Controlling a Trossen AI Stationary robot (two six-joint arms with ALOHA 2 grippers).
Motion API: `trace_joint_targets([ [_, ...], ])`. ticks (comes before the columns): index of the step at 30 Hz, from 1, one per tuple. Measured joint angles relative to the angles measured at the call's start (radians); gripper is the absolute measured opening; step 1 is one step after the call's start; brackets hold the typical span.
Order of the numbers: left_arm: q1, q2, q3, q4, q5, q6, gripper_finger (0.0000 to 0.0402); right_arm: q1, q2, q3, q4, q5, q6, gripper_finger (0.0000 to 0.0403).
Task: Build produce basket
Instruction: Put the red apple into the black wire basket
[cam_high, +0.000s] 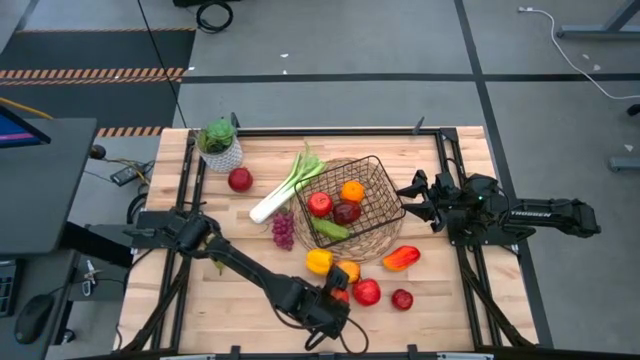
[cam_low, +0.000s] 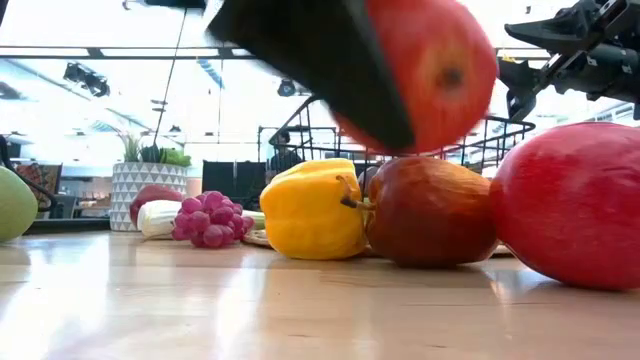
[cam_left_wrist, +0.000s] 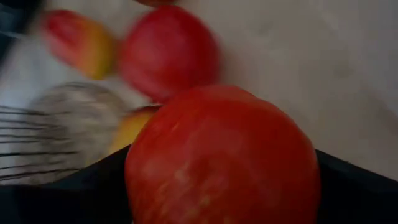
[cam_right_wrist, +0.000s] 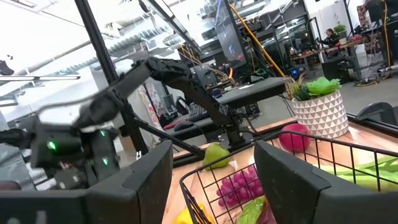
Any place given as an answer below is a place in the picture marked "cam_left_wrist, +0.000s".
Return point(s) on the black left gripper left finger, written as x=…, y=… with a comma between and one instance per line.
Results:
x=62, y=202

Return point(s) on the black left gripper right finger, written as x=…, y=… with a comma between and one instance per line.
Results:
x=357, y=199

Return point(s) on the red and orange mango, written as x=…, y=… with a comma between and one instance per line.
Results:
x=77, y=43

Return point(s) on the round woven straw placemat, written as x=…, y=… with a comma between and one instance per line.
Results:
x=81, y=124

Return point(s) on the small red apple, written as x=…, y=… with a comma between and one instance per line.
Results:
x=155, y=2

